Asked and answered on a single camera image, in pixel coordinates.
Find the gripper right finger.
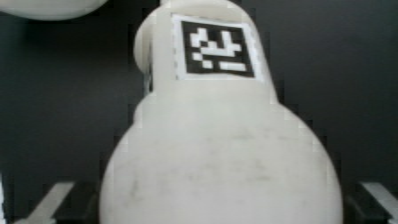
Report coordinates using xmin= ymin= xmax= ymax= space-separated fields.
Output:
xmin=345 ymin=182 xmax=398 ymax=224

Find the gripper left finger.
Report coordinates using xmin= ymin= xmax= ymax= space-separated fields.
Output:
xmin=11 ymin=180 xmax=105 ymax=224

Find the white lamp bulb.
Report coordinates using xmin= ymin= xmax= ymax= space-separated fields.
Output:
xmin=100 ymin=0 xmax=343 ymax=224

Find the white lamp shade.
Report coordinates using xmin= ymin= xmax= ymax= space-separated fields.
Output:
xmin=0 ymin=0 xmax=109 ymax=21

